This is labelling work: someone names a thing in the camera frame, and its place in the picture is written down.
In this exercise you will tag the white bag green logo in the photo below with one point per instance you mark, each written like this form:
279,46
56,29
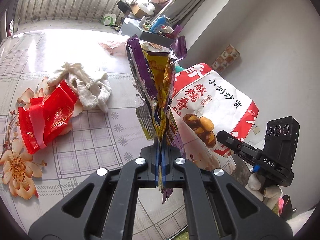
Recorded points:
110,18

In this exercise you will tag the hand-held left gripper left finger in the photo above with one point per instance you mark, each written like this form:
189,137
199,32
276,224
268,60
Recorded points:
157,172

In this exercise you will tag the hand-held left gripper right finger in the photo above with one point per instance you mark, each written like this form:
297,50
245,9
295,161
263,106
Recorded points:
164,172

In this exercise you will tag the floral top table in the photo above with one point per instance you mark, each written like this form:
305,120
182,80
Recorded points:
100,142

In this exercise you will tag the green plastic bag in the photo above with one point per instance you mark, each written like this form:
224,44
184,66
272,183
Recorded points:
179,68

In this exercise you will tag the tall patterned cardboard box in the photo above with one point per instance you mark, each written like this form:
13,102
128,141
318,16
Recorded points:
226,58

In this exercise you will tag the person's right hand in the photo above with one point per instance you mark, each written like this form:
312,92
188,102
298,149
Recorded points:
255,181

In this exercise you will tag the metal balcony railing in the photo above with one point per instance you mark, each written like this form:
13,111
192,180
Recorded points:
82,5

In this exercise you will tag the grey cabinet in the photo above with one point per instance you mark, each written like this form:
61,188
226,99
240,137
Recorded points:
132,27

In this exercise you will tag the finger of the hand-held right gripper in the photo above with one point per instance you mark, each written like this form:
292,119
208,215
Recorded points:
235,146

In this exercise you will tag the grey curtain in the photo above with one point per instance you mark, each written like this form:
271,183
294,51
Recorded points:
190,2

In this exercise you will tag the small white bottle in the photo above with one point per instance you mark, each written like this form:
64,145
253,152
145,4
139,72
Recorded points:
143,21

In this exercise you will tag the blue detergent bottle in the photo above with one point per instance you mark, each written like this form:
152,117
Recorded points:
157,25

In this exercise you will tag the white cloth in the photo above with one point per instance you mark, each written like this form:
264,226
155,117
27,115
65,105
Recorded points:
85,90

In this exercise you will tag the black object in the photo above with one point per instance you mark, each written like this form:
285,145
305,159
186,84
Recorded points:
123,7

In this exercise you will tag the white fleece blanket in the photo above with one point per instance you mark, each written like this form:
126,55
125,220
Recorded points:
297,223

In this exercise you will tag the red white chestnut bag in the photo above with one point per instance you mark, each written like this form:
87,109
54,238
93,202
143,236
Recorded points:
212,100

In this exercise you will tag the red snack packet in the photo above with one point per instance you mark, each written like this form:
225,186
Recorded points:
47,115

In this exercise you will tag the purple snack bag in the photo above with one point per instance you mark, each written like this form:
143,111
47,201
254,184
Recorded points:
155,92

